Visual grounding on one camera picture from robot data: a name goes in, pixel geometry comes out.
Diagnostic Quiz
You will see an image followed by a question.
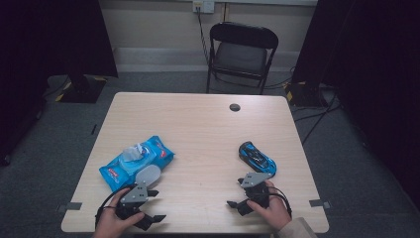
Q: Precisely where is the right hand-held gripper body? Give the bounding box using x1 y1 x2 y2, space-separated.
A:
240 172 273 210

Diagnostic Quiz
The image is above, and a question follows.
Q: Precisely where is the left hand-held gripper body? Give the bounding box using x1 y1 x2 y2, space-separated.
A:
114 181 150 221

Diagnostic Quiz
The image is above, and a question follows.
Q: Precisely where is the blue toy car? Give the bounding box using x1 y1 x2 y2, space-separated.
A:
238 141 277 177

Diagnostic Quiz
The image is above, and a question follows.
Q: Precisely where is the blue wet wipes packet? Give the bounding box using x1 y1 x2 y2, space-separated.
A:
98 135 175 192

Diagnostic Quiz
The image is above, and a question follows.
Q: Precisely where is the person's right hand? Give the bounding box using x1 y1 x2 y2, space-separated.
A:
246 179 292 232

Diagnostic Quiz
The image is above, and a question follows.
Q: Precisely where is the person's left hand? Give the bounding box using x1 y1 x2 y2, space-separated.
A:
92 186 147 238

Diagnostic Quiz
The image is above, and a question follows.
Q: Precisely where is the grey tape piece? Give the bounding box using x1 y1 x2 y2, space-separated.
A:
56 201 83 213
309 198 332 210

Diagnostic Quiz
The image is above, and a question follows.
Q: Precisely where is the black stand base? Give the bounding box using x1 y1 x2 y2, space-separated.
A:
284 80 328 108
54 73 108 104

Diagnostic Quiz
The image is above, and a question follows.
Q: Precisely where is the black folding chair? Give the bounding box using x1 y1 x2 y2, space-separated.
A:
206 21 279 96

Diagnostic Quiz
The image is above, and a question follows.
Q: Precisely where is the black curtain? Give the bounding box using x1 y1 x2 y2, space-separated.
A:
0 0 119 167
291 0 420 209

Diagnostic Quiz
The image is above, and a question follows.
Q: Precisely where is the left hand-held gripper cable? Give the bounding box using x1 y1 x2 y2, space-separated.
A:
94 184 137 230

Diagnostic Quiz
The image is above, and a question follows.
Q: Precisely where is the hand-held gripper cable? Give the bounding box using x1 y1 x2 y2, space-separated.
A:
94 184 137 230
266 185 293 219

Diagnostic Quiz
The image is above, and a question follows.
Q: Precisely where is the right hand-held gripper cable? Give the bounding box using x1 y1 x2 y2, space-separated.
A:
266 185 293 219

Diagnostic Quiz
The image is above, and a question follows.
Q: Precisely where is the black floor cable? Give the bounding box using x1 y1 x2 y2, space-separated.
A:
293 92 342 147

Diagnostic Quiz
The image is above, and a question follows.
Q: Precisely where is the black wall socket cable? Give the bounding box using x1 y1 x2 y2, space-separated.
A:
196 8 211 63

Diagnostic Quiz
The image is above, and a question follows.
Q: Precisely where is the white wall socket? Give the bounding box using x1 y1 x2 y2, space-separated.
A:
192 0 216 14

